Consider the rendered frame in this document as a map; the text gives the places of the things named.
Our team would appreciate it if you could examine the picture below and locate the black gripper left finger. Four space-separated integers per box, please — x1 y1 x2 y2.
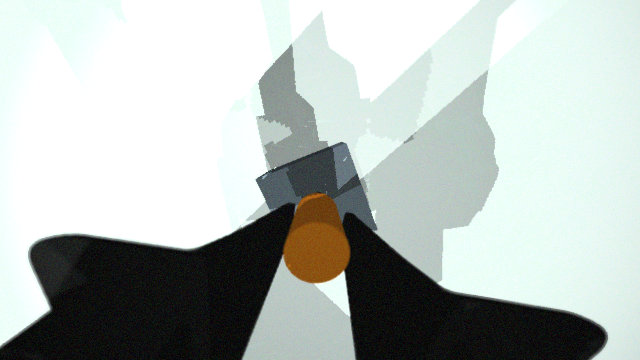
28 202 295 360

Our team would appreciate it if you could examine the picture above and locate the orange-brown cylinder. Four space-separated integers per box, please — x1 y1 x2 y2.
283 193 350 283

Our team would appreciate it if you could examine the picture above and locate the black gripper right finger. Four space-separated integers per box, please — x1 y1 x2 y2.
342 212 608 360

